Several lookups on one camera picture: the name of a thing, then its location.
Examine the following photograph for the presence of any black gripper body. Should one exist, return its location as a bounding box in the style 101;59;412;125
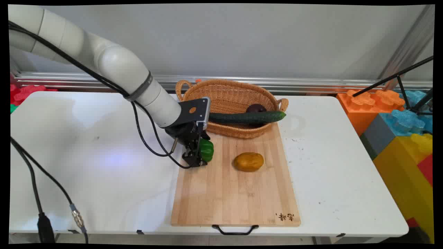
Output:
164;120;205;153

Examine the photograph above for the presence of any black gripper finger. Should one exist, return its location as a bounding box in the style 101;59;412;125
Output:
182;143;202;168
197;131;208;167

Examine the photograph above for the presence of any green bell pepper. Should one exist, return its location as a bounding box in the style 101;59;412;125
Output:
199;138;215;163

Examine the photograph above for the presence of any dark green cucumber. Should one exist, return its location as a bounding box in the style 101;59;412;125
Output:
208;111;287;125

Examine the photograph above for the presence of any woven wicker basket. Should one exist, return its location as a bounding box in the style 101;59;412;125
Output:
175;79;289;139

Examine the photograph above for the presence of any yellow brown potato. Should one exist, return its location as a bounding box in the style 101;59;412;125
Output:
233;152;265;173

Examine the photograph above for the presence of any wooden cutting board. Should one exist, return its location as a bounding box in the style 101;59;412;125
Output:
170;123;301;236

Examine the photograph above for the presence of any dark purple round fruit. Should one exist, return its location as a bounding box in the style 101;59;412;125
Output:
245;103;268;114

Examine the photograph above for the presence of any orange giant toy brick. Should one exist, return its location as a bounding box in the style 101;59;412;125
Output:
336;89;406;137

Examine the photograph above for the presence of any grey giant toy brick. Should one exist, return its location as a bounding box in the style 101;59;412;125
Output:
360;113;399;160

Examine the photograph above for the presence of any yellow giant toy brick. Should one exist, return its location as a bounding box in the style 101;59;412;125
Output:
373;133;435;243

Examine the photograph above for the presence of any blue giant toy brick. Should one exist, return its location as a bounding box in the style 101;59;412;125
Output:
379;90;434;136

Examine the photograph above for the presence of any black tripod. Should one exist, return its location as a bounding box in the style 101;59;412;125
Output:
352;55;434;115

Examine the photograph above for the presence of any red giant toy brick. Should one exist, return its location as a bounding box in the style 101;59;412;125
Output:
417;154;434;188

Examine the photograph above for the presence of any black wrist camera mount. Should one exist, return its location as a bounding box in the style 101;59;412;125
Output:
178;97;211;131

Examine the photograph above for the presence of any grey strap on arm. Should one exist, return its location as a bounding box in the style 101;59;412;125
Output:
124;71;153;103

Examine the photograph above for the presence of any aluminium rail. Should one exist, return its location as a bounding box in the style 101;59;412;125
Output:
13;72;433;94

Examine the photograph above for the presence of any black cable with metal connector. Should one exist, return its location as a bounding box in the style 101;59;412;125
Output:
10;137;89;244

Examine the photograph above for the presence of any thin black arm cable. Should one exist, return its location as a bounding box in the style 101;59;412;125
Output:
8;20;198;169

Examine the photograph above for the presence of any aluminium frame post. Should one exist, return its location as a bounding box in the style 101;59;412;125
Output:
378;5;435;91

